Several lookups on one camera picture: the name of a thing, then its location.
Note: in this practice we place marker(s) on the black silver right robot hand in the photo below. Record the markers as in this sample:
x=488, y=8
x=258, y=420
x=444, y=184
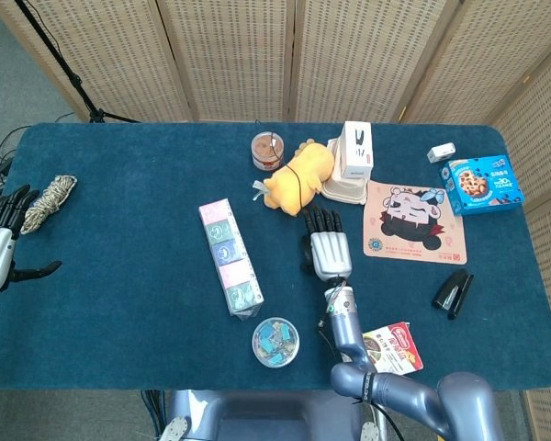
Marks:
x=330, y=255

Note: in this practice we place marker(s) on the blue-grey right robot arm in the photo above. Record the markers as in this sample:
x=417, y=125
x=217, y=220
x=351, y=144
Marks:
x=344, y=331

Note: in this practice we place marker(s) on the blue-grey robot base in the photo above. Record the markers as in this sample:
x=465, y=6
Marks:
x=266, y=415

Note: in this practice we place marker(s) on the pink cartoon mouse pad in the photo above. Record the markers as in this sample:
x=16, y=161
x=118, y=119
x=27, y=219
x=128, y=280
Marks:
x=413, y=220

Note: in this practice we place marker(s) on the beige lunch container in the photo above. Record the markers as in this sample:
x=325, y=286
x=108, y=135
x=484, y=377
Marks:
x=344, y=190

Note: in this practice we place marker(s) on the yellow plush toy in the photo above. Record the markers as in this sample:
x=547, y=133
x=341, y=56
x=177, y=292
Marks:
x=298, y=179

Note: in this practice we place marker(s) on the long pack of tissue packets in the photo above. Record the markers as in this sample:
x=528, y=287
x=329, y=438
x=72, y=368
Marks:
x=229, y=257

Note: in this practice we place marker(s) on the clear tub of binder clips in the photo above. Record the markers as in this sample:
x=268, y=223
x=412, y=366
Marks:
x=275, y=342

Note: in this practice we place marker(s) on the white box with black print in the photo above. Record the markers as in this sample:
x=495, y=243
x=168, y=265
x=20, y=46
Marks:
x=356, y=151

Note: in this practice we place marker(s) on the red white snack packet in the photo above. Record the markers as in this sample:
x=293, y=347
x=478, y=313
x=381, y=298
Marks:
x=395, y=349

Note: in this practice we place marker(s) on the round brown snack jar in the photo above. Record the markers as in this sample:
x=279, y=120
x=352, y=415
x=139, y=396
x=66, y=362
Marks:
x=266, y=149

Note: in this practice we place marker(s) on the black stapler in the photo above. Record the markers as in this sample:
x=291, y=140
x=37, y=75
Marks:
x=452, y=294

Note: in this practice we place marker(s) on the blue table carpet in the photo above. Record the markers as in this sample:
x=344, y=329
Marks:
x=119, y=321

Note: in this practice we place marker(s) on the small white charger box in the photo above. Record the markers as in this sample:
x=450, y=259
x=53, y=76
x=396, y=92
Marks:
x=441, y=152

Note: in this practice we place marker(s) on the blue cookie box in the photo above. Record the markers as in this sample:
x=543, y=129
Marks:
x=480, y=186

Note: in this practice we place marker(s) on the black tripod stand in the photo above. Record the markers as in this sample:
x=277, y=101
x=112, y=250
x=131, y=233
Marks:
x=75, y=82

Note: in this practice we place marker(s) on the woven folding screen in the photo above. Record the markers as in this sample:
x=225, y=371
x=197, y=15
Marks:
x=229, y=55

